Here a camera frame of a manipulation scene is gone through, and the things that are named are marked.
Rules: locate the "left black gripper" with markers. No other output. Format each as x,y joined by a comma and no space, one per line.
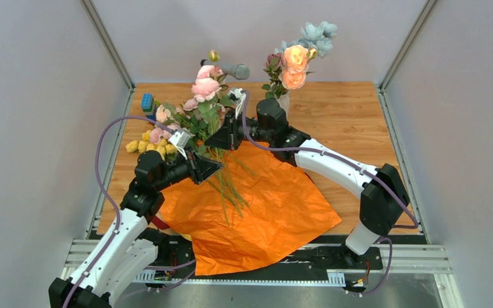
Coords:
199,167

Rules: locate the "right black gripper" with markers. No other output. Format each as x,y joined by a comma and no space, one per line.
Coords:
226,136

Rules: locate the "yellow flower bouquet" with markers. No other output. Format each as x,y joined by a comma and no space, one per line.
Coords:
154,151

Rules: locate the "orange yellow wrapping paper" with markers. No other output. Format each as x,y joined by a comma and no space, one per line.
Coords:
286,212

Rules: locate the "light blue flower stem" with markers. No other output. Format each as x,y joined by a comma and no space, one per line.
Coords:
317,36

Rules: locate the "pink rose flower stem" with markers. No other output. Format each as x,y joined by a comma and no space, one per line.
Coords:
210,100

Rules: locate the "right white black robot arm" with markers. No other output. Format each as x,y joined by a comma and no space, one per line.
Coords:
381,192

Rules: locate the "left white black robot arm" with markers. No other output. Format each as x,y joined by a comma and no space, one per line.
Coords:
130,245

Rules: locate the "white ribbed vase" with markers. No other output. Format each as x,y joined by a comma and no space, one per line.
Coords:
284,103

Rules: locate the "orange flowers in vase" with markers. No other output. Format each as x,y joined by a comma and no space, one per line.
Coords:
287,70

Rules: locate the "silver microphone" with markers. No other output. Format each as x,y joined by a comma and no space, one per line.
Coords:
237,71

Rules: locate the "colourful toy block train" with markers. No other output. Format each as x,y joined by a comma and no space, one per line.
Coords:
149,106

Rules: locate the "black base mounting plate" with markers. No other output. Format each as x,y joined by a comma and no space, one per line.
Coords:
312,264

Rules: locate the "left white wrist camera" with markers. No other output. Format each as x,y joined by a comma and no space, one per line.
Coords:
180,138

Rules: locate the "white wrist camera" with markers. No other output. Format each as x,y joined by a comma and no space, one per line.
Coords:
180,138
237,98

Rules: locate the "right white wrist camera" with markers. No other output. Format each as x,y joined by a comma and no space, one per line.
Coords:
237,98

